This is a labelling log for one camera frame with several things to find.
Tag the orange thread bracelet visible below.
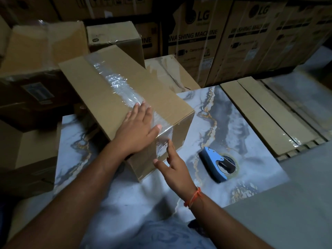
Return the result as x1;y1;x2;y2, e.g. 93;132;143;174
183;187;202;208

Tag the blue tape dispenser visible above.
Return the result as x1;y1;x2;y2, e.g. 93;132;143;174
198;146;238;183

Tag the open brown cardboard box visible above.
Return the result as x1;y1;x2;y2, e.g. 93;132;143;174
0;120;63;199

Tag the clear tape roll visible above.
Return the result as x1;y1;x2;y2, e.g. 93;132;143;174
217;154;238;177

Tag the person's left hand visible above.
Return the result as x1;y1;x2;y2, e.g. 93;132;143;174
112;101;163;156

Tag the person's left forearm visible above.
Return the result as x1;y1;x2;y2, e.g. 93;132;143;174
0;141;131;249

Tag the large printed appliance carton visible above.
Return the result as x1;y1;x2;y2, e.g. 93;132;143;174
262;0;332;75
160;0;236;88
205;0;291;86

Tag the printed carton on rack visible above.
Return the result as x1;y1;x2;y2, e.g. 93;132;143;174
49;0;154;21

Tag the person's right hand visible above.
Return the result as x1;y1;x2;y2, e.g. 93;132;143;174
153;139;201;203

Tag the blue patterned shirt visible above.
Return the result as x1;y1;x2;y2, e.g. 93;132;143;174
112;219;217;249

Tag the cardboard box with plastic wrap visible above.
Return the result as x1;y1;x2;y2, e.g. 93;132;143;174
0;20;90;75

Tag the dark cardboard box with label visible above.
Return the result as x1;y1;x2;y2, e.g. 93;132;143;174
0;68;87;133

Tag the person's right forearm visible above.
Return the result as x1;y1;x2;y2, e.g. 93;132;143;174
185;190;276;249

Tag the small plain cardboard box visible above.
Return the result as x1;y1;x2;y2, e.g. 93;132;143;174
86;21;146;69

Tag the low taped cardboard box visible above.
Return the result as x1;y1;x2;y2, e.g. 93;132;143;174
144;54;202;95

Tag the taped brown cardboard box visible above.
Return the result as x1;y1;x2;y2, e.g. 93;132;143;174
58;44;195;182

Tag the flat cardboard bundle in plastic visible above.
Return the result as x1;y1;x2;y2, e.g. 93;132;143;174
259;72;332;141
220;76;327;162

